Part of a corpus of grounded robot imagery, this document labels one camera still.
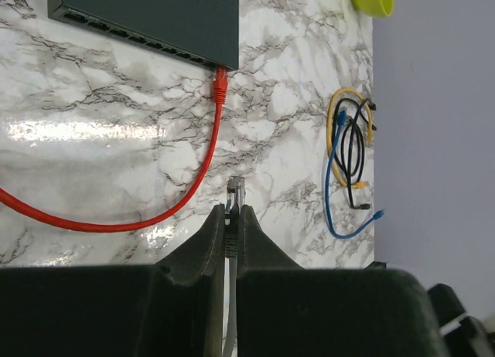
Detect black network switch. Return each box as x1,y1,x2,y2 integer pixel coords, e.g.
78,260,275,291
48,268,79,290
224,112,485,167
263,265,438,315
47,0,239,70

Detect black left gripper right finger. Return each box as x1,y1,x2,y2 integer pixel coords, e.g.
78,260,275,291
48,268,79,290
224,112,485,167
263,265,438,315
236,206,447,356

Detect red ethernet cable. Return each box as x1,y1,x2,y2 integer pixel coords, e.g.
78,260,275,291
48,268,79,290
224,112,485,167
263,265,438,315
0,65,230,233

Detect yellow ethernet cable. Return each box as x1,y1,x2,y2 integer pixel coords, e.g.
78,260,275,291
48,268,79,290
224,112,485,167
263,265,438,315
326,87,375,190

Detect blue ethernet cable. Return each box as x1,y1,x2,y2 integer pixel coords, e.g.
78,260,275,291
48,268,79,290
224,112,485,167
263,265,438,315
322,109,386,240

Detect black left gripper left finger pad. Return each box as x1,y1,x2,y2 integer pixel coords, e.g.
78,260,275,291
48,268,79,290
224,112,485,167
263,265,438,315
1,205,225,356

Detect grey ethernet cable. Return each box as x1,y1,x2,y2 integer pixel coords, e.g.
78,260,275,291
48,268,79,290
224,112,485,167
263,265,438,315
220,175,248,357

